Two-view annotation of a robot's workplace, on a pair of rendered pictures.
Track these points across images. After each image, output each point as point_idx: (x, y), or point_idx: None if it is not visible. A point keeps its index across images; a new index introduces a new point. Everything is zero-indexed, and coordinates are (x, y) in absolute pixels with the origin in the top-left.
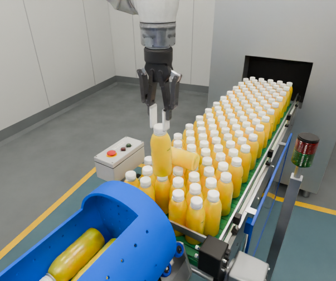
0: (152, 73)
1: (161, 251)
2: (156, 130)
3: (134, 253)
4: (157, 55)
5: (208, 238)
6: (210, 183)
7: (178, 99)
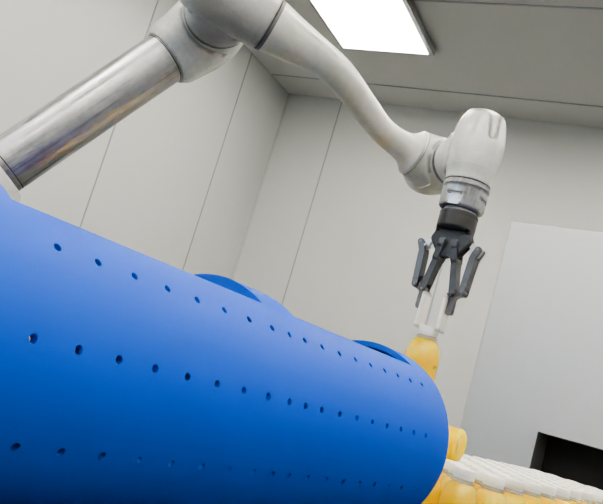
0: (444, 242)
1: (434, 428)
2: (425, 327)
3: (408, 384)
4: (460, 215)
5: None
6: (488, 473)
7: (470, 286)
